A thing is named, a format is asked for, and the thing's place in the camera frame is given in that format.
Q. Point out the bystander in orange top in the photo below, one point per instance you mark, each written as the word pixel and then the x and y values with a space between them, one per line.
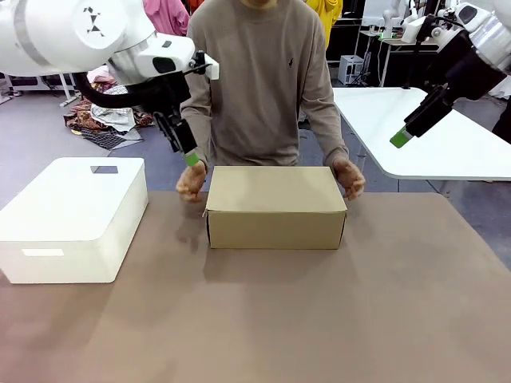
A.
pixel 195 5

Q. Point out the pile of mixed clothes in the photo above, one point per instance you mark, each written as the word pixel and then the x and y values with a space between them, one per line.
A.
pixel 104 127

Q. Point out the person's right forearm beige sleeve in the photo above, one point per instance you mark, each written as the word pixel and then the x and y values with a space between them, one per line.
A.
pixel 204 135

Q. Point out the person's left hand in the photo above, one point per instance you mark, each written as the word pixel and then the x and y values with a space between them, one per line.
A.
pixel 351 179

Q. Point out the person's torso beige sweater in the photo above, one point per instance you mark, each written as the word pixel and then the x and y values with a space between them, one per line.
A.
pixel 259 80

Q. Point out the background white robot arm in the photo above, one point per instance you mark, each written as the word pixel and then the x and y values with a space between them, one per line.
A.
pixel 389 18

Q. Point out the person's left forearm beige sleeve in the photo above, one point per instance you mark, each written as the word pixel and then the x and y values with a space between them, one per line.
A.
pixel 329 135

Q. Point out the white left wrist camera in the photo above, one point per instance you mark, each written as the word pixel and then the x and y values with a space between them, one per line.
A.
pixel 212 71

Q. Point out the small white open-frame box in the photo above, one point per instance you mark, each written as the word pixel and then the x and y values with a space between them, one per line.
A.
pixel 351 69

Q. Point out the bystander in dark trousers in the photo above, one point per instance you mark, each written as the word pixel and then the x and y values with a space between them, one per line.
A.
pixel 504 125

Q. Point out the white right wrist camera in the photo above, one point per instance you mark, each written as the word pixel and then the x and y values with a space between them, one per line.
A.
pixel 413 30

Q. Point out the white round-cornered table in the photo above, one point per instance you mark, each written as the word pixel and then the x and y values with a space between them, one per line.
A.
pixel 379 119

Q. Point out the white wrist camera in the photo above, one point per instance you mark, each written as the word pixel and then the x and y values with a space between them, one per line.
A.
pixel 413 30
pixel 212 71

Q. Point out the cardboard shoe box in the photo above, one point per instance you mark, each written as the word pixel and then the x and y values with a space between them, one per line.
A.
pixel 275 207

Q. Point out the white draped cloth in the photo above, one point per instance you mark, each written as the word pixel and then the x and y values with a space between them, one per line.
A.
pixel 501 89

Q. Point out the person's right hand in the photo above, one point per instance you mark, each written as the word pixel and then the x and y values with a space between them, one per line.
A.
pixel 191 181

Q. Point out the white plastic storage box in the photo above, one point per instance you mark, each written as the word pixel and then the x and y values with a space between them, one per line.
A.
pixel 60 207

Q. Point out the black background workbench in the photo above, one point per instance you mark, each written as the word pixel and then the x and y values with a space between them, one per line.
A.
pixel 395 64

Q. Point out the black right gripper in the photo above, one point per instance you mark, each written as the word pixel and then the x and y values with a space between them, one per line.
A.
pixel 463 72

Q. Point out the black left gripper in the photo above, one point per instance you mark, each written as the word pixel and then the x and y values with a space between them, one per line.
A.
pixel 163 95

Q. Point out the bystander in pink jacket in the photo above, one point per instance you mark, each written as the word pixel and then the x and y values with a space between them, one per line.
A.
pixel 167 16

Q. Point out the yellow hanging garment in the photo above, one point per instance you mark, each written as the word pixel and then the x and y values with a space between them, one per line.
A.
pixel 329 16

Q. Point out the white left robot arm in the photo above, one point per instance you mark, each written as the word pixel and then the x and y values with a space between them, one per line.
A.
pixel 60 32

